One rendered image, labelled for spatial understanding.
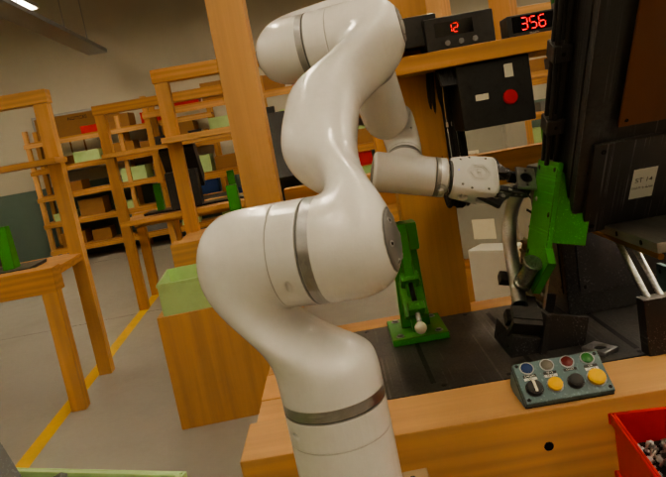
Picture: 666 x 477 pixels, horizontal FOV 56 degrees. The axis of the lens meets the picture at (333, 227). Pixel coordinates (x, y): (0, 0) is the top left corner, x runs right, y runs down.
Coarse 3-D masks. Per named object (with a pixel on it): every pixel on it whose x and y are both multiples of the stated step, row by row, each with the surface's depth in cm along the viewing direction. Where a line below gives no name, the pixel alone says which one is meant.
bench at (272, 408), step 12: (480, 300) 173; (492, 300) 171; (504, 300) 169; (348, 324) 173; (360, 324) 171; (372, 324) 169; (384, 324) 167; (276, 384) 140; (264, 396) 135; (276, 396) 134; (264, 408) 129; (276, 408) 128; (264, 420) 123
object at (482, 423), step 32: (480, 384) 117; (640, 384) 106; (416, 416) 109; (448, 416) 107; (480, 416) 106; (512, 416) 104; (544, 416) 104; (576, 416) 104; (608, 416) 104; (256, 448) 108; (288, 448) 106; (416, 448) 105; (448, 448) 105; (480, 448) 105; (512, 448) 105; (544, 448) 105; (576, 448) 105; (608, 448) 105
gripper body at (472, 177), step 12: (468, 156) 135; (456, 168) 132; (468, 168) 132; (480, 168) 133; (492, 168) 133; (456, 180) 130; (468, 180) 130; (480, 180) 130; (492, 180) 131; (456, 192) 131; (468, 192) 130; (480, 192) 130; (492, 192) 129
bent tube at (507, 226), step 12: (516, 168) 134; (528, 168) 134; (516, 180) 132; (528, 180) 134; (516, 204) 138; (504, 216) 141; (516, 216) 140; (504, 228) 140; (504, 240) 140; (504, 252) 138; (516, 252) 137; (516, 264) 135; (516, 300) 129
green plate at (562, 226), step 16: (544, 176) 127; (560, 176) 121; (544, 192) 127; (560, 192) 123; (544, 208) 126; (560, 208) 123; (544, 224) 125; (560, 224) 124; (576, 224) 124; (528, 240) 134; (544, 240) 124; (560, 240) 124; (576, 240) 124
